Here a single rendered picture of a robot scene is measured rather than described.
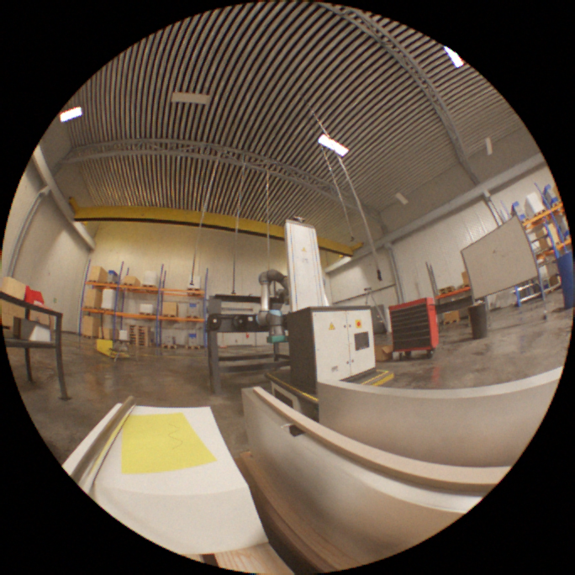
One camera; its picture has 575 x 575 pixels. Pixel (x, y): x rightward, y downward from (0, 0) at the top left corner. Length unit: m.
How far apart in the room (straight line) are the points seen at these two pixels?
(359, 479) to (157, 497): 0.22
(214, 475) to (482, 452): 0.48
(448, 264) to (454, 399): 10.73
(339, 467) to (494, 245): 4.57
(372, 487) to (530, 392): 0.33
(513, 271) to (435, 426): 4.17
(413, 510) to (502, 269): 4.46
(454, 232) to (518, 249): 7.44
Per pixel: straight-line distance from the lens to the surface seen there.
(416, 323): 2.94
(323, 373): 1.05
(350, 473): 0.22
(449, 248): 11.24
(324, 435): 0.26
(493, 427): 0.46
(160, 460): 0.32
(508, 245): 4.53
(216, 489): 0.26
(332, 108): 8.30
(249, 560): 0.43
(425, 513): 0.20
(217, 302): 2.08
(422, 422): 0.46
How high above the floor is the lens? 0.70
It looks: 15 degrees up
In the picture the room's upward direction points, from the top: 4 degrees counter-clockwise
